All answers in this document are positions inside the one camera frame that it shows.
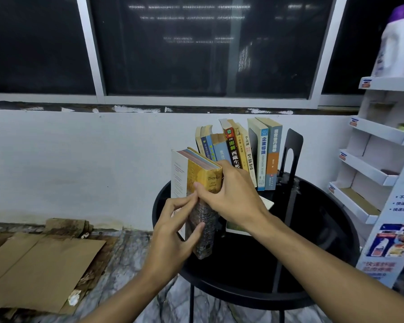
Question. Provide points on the person's right hand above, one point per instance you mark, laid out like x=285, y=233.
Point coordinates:
x=235, y=198

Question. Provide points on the person's left hand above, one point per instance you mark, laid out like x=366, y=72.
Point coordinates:
x=166, y=242

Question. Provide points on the person's right thumb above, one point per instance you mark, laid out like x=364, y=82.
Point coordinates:
x=203, y=191

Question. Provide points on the person's left thumb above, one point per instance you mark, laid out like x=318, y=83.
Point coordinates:
x=196, y=232

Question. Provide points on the yellow hardcover book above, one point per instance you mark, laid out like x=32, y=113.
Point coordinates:
x=202, y=171

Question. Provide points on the person's right forearm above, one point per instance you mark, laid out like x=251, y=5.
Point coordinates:
x=323, y=269

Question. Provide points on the person's left forearm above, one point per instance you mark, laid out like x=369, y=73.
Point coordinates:
x=134, y=296

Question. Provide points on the white flat booklet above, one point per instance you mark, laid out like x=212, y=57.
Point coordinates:
x=264, y=202

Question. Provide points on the black round side table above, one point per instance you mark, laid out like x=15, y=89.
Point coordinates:
x=256, y=265

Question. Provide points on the row of upright paperbacks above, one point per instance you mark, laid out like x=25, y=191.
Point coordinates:
x=262, y=151

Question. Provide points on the black metal bookend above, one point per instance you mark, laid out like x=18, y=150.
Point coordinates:
x=291, y=147

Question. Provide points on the brown cardboard sheets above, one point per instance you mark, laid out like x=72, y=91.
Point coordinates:
x=37, y=269

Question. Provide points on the white cardboard display shelf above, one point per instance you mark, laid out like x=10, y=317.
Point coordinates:
x=373, y=158

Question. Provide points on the white bottle purple cap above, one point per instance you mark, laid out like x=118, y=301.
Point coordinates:
x=392, y=43

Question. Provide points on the grey aluminium window frame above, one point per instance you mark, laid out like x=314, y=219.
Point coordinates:
x=97, y=63

